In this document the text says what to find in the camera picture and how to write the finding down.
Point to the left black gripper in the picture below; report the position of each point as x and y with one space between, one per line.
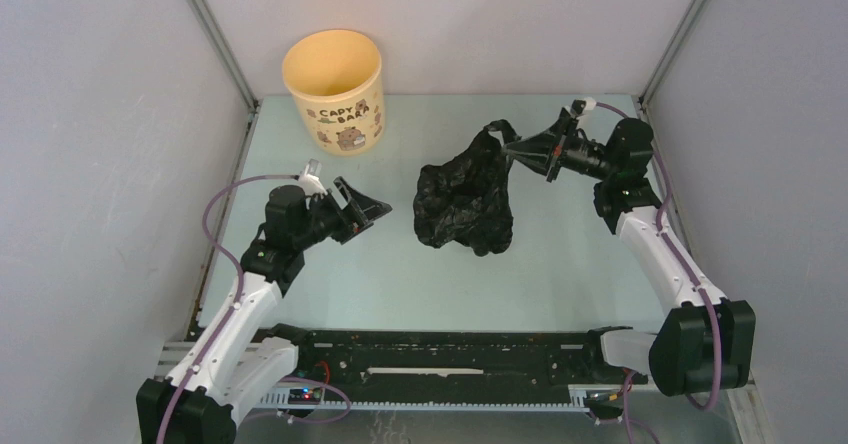
366 207

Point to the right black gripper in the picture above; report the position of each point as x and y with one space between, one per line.
539 150

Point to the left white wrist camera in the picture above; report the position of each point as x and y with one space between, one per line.
309 180

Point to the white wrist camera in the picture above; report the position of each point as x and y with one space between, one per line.
581 107
309 180

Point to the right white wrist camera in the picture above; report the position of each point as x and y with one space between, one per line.
581 107

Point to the left aluminium frame post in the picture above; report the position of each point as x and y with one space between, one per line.
220 45

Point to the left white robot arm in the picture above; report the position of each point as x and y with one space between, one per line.
208 394

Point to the aluminium frame post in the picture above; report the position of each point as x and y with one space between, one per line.
220 45
679 37

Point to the right aluminium frame post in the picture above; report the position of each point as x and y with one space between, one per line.
679 37

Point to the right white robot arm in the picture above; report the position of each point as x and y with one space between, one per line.
706 340

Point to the black trash bag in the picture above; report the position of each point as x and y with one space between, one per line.
466 199

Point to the small electronics board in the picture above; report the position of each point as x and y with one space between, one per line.
304 396

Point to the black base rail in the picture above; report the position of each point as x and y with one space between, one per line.
400 368

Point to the yellow capybara trash bin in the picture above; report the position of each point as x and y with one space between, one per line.
335 79

